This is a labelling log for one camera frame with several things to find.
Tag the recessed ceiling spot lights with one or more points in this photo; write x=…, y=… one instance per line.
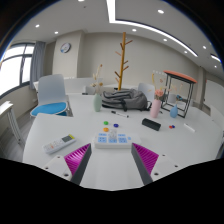
x=160, y=11

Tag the black frame orange top stand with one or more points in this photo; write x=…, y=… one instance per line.
x=180, y=74

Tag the orange round magnet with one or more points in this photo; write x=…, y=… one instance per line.
x=106, y=129

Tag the grey curtain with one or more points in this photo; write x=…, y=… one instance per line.
x=37, y=63

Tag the round wall clock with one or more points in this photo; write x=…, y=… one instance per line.
x=65, y=47

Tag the black and white marker pen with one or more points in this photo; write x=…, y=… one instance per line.
x=120, y=114

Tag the curved ceiling light strip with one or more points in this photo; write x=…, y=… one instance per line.
x=111, y=13

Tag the plain white chair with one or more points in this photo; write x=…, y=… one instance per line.
x=146, y=91

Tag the green vase with dried stems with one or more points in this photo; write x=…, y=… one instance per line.
x=97, y=103

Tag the blue vase with dried stems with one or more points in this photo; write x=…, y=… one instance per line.
x=174, y=111

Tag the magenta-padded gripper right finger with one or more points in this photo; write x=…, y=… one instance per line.
x=146, y=159

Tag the white board eraser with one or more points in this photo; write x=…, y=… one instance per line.
x=189, y=128

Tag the wooden coat rack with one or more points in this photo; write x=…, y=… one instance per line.
x=122, y=66

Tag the pink vase with flowers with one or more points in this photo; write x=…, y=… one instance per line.
x=155, y=109

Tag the green round magnet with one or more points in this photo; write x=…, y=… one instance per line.
x=106, y=122

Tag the black rectangular box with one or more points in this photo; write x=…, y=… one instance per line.
x=151, y=124

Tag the window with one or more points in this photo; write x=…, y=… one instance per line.
x=11, y=70

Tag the white remote control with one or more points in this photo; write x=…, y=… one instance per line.
x=58, y=143

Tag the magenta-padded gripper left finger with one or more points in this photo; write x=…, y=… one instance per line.
x=77, y=160

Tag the white chair with blue cushion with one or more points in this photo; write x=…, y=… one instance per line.
x=50, y=90

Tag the grey backpack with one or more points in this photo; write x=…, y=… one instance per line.
x=126, y=98

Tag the white power strip blue sockets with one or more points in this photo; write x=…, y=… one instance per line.
x=125, y=140

